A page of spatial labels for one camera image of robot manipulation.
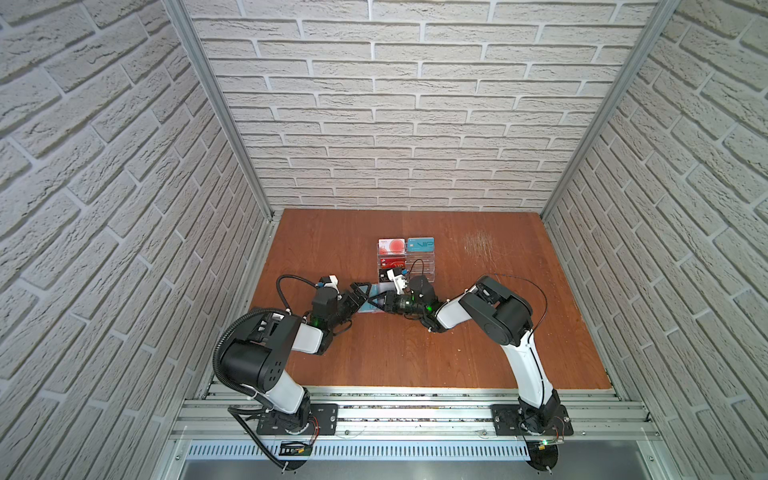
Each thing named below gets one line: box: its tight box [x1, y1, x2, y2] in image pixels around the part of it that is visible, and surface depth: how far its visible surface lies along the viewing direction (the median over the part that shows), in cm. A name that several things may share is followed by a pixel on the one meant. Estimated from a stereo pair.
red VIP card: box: [380, 258, 406, 269], surface depth 100 cm
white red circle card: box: [378, 238, 405, 255], surface depth 100 cm
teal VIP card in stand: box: [407, 237, 435, 252], surface depth 100 cm
